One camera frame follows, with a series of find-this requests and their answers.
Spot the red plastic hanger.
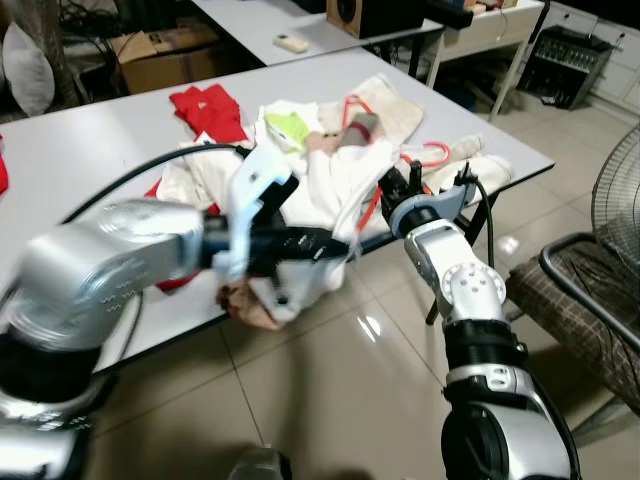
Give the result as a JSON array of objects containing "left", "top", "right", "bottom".
[{"left": 340, "top": 93, "right": 453, "bottom": 241}]

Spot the white garment brown print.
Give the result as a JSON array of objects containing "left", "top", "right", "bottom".
[{"left": 160, "top": 125, "right": 471, "bottom": 333}]

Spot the beige garment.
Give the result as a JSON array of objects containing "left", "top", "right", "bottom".
[{"left": 320, "top": 73, "right": 426, "bottom": 146}]

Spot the white shirt green print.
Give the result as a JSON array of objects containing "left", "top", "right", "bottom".
[{"left": 255, "top": 100, "right": 331, "bottom": 156}]

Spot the small red cloth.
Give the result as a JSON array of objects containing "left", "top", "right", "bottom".
[{"left": 168, "top": 85, "right": 249, "bottom": 144}]

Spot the brown wooden speaker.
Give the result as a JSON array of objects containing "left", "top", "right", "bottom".
[{"left": 328, "top": 0, "right": 426, "bottom": 39}]

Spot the white remote control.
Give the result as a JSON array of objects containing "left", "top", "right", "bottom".
[{"left": 275, "top": 33, "right": 311, "bottom": 53}]

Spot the small white desk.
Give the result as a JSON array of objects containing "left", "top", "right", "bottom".
[{"left": 430, "top": 0, "right": 551, "bottom": 123}]

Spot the black electronic device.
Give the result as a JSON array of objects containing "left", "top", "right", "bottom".
[{"left": 518, "top": 25, "right": 616, "bottom": 111}]

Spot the brown plaid chair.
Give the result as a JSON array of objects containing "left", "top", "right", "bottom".
[{"left": 505, "top": 235, "right": 640, "bottom": 448}]

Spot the white table with black legs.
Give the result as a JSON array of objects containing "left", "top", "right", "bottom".
[
  {"left": 0, "top": 47, "right": 556, "bottom": 373},
  {"left": 190, "top": 0, "right": 446, "bottom": 83}
]

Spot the brown cardboard box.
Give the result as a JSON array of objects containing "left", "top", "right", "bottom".
[{"left": 110, "top": 28, "right": 231, "bottom": 96}]

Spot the grey robot leg part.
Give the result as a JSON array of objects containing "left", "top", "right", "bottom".
[{"left": 230, "top": 445, "right": 291, "bottom": 480}]

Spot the white plastic bag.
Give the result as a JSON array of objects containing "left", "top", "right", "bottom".
[{"left": 0, "top": 22, "right": 56, "bottom": 116}]

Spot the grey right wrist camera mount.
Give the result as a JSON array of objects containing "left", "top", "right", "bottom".
[{"left": 388, "top": 183, "right": 473, "bottom": 239}]

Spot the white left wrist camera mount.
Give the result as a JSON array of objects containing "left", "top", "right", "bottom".
[{"left": 220, "top": 145, "right": 298, "bottom": 283}]

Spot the grey pedestal fan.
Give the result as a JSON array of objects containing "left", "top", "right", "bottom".
[{"left": 590, "top": 125, "right": 640, "bottom": 273}]

